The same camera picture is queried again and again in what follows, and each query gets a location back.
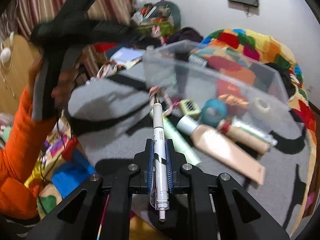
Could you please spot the red tea bag pouch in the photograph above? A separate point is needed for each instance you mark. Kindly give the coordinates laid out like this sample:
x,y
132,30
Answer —
x,y
230,94

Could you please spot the dark purple clothes pile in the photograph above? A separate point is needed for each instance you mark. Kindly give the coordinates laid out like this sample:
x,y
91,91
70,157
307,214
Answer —
x,y
186,33

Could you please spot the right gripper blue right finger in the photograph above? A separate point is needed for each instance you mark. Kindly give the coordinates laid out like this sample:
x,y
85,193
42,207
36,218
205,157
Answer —
x,y
195,219

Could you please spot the colourful patchwork quilt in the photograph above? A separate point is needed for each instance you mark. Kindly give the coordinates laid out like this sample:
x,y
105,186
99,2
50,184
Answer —
x,y
259,47

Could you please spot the left hand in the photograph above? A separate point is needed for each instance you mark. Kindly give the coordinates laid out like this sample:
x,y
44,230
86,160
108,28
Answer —
x,y
66,83

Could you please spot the rabbit figurine toy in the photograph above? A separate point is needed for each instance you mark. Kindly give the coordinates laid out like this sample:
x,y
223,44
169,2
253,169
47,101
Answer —
x,y
156,33

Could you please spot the red box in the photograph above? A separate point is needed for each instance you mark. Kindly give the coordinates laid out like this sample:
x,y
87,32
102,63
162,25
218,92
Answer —
x,y
102,47

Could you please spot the orange left sleeve forearm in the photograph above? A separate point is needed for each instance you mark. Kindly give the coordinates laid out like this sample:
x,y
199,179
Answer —
x,y
18,159

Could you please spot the teal tape roll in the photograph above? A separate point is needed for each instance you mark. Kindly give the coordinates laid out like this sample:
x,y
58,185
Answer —
x,y
213,112

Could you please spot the cream green small box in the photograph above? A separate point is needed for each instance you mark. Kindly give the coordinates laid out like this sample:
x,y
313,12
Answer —
x,y
190,108

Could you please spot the white tape roll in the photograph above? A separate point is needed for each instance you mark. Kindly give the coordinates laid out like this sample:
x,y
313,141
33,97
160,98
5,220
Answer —
x,y
260,108

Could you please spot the beige cream tube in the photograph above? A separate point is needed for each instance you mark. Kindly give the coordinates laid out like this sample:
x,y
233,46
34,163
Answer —
x,y
211,142

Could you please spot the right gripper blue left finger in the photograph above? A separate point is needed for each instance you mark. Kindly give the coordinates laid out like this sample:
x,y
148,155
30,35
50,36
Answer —
x,y
128,179

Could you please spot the white clear pen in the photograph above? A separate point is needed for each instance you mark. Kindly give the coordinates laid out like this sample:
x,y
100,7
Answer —
x,y
159,193

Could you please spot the red capped beige tube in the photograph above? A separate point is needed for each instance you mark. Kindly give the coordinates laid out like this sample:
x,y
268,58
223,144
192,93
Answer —
x,y
243,137

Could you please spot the pale green long tube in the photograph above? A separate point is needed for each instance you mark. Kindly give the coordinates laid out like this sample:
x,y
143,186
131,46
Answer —
x,y
180,142

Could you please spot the clear plastic storage box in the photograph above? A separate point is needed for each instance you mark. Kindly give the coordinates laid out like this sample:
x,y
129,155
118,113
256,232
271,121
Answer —
x,y
168,67

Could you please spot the striped pink curtain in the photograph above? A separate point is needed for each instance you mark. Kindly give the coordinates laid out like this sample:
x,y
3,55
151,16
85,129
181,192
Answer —
x,y
75,10

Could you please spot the grey neck pillow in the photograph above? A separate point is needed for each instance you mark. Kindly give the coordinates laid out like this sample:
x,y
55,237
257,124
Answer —
x,y
175,11

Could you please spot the green cluttered storage basket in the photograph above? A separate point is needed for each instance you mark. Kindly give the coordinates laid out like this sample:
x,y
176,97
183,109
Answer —
x,y
144,27

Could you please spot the green white toothpaste tube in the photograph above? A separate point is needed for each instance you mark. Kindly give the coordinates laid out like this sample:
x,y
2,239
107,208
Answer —
x,y
254,131

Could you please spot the blue white booklet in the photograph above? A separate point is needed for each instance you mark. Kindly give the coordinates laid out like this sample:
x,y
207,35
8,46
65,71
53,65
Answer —
x,y
127,55

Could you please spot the black clothing on bed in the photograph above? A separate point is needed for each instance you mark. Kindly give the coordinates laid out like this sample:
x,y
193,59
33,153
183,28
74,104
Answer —
x,y
285,76

